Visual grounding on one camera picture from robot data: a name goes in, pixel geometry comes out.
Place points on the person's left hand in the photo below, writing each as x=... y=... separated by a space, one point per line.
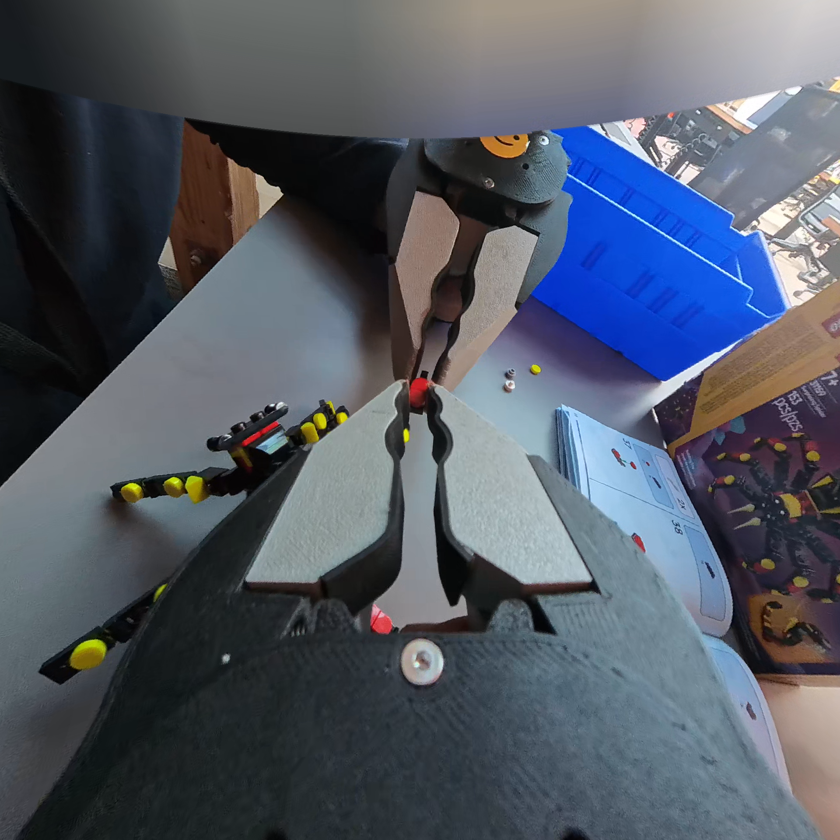
x=451 y=298

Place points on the small red lego piece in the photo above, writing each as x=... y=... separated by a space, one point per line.
x=418 y=392

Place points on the wooden beam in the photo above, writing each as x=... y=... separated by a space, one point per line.
x=210 y=197

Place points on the blue plastic storage bin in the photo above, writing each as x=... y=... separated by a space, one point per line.
x=656 y=275

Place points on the purple lego set box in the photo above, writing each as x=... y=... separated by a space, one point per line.
x=774 y=499

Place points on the lego instruction booklet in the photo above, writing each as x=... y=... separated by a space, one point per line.
x=656 y=499

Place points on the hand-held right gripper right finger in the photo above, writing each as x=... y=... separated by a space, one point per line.
x=512 y=512

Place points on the red lego slope piece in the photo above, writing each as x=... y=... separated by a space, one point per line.
x=638 y=543

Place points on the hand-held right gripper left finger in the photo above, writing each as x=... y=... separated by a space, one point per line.
x=328 y=505

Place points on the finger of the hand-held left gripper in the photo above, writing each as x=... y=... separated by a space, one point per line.
x=502 y=282
x=420 y=262

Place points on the person's dark clothing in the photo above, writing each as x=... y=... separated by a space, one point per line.
x=85 y=262

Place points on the red lego brick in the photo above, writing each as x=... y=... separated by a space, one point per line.
x=380 y=620

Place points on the black office chair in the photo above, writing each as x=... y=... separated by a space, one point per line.
x=807 y=246

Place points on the black yellow lego spider model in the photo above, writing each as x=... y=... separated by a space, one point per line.
x=256 y=446

